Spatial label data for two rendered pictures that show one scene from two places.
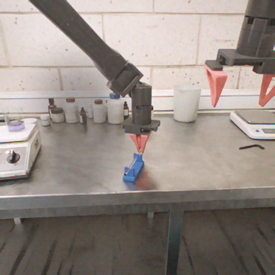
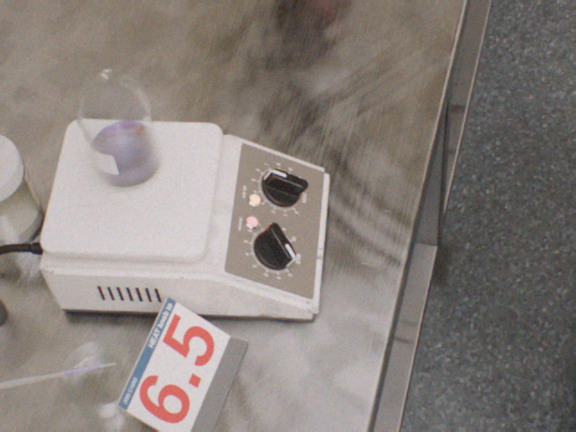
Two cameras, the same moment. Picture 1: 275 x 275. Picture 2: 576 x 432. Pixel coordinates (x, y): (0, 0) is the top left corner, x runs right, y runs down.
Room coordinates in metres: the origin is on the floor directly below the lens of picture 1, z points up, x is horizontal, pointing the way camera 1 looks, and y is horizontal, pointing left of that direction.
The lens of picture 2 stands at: (0.30, 0.82, 1.55)
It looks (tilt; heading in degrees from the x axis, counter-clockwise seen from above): 57 degrees down; 293
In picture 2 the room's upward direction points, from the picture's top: 7 degrees counter-clockwise
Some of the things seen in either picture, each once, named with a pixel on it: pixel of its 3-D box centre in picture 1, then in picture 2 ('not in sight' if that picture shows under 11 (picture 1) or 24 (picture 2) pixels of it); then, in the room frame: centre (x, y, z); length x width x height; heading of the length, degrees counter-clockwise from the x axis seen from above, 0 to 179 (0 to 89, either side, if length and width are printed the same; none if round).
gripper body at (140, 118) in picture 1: (141, 116); not in sight; (0.61, 0.00, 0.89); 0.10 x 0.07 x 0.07; 74
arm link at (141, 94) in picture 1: (140, 94); not in sight; (0.61, 0.00, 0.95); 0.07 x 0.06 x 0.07; 15
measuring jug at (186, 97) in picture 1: (186, 102); not in sight; (1.01, -0.22, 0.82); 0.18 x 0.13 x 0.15; 151
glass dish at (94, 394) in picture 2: not in sight; (99, 380); (0.61, 0.51, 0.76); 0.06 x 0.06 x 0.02
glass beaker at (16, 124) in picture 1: (15, 118); (121, 131); (0.62, 0.37, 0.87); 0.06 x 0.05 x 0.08; 112
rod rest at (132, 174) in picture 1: (134, 166); not in sight; (0.53, 0.02, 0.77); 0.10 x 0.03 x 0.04; 164
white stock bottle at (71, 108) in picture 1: (71, 110); not in sight; (0.96, 0.31, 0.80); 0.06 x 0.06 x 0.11
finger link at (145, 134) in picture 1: (139, 138); not in sight; (0.61, 0.00, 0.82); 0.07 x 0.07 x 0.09; 74
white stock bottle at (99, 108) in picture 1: (99, 110); not in sight; (0.96, 0.18, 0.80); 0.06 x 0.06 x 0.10
